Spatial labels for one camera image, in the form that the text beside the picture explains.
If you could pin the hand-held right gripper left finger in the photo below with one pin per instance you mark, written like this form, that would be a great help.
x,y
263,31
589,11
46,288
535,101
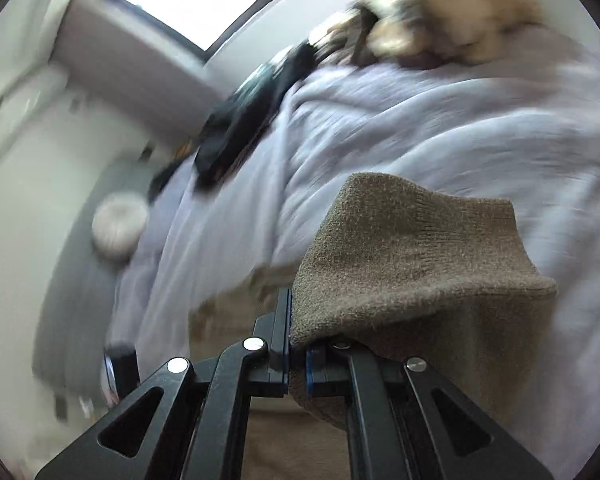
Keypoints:
x,y
283,340

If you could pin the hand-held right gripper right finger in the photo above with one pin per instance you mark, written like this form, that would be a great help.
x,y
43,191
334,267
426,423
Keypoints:
x,y
314,372

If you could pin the brown knit sweater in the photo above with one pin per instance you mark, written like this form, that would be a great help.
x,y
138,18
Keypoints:
x,y
405,260

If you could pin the round white cushion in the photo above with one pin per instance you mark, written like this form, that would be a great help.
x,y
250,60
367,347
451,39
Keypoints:
x,y
119,227

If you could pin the dark clothing pile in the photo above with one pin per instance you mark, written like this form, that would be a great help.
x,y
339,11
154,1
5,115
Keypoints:
x,y
240,120

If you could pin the lavender fleece blanket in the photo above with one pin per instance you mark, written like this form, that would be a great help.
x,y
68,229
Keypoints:
x,y
430,125

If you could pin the white air conditioner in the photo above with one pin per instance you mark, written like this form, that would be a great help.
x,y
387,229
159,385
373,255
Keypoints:
x,y
20,105

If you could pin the dark brown cloth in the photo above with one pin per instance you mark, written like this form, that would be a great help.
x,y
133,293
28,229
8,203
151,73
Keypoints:
x,y
362,35

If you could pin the beige fluffy garment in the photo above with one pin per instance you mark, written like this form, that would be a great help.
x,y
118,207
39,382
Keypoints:
x,y
455,5

